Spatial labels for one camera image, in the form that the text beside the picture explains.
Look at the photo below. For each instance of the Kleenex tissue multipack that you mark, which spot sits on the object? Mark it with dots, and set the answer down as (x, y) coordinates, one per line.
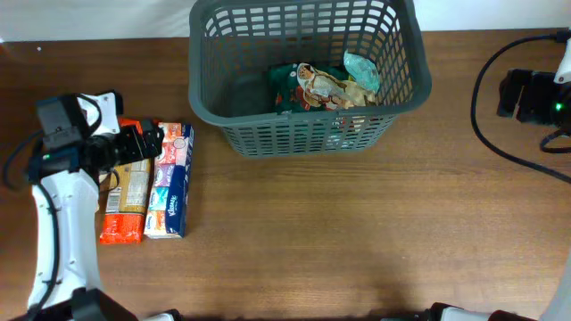
(166, 214)

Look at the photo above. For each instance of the grey plastic lattice basket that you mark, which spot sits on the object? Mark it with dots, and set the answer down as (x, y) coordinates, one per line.
(234, 45)

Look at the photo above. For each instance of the beige cookie snack bag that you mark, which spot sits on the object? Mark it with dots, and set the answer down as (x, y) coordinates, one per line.
(320, 89)

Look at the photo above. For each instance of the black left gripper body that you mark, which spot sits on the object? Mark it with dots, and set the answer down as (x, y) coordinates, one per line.
(126, 145)

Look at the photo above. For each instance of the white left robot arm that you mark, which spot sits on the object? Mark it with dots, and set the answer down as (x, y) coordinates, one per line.
(65, 187)

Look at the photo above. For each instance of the teal white small packet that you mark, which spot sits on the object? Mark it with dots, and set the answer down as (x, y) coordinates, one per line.
(363, 71)

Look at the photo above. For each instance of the spaghetti packet red ends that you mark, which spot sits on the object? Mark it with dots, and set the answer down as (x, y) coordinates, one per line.
(125, 209)

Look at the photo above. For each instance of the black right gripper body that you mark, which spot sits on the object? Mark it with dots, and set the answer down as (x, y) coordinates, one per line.
(542, 102)

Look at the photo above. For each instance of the beige brown snack bag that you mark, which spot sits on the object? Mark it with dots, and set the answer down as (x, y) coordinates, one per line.
(108, 181)

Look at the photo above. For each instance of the green Nescafe coffee bag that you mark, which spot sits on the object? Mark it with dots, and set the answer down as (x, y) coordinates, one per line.
(285, 90)

